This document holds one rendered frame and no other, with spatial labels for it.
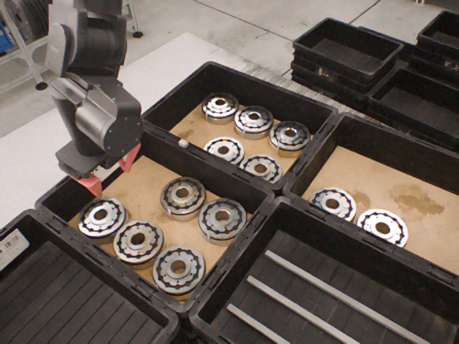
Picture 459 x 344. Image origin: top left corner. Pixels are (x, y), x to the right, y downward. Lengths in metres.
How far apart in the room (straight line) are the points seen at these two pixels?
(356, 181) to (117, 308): 0.59
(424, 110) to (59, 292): 1.64
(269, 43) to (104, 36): 2.53
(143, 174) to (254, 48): 2.08
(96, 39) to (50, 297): 0.54
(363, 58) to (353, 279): 1.35
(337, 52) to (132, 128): 1.62
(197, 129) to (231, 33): 2.11
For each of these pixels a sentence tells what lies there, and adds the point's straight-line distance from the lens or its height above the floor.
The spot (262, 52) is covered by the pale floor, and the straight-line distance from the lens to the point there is 2.88.
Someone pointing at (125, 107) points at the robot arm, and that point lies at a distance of 0.45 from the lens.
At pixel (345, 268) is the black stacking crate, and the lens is 0.82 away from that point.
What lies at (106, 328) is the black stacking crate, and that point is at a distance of 0.79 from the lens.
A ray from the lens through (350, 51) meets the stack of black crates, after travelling 2.02.
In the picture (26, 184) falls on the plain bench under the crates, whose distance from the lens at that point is 1.25.
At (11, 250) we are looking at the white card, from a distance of 0.88.
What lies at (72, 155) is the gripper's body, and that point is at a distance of 0.58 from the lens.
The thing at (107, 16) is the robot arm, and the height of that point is 1.32.
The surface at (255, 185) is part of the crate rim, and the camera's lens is 0.78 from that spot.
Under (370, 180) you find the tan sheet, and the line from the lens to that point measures 0.96.
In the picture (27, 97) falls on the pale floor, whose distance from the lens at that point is 2.87.
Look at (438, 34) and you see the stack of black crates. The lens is 2.29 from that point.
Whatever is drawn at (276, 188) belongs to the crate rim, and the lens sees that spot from 0.78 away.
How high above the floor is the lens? 1.54
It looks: 50 degrees down
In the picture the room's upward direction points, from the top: 3 degrees counter-clockwise
